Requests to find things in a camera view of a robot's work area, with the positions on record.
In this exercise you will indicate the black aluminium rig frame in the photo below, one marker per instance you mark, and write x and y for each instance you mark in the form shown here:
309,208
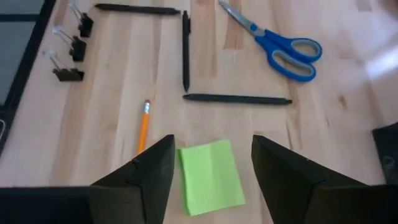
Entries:
28,59

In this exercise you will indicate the orange pencil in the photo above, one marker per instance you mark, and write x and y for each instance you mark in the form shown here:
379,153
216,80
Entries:
144,130

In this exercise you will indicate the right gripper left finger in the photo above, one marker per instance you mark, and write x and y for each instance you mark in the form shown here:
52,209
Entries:
146,193

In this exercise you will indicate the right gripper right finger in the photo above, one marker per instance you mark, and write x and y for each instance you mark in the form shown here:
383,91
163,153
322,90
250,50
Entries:
289,193

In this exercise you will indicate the green sticky note pad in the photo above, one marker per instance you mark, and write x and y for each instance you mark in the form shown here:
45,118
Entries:
211,177

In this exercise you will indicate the black mesh desk organizer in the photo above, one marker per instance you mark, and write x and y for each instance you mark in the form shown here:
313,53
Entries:
387,149

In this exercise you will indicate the black binder clip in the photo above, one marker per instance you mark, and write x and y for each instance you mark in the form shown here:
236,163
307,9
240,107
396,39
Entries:
86,26
78,49
68,74

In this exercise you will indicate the black pen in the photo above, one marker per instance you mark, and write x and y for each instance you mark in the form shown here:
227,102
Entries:
236,99
136,8
186,53

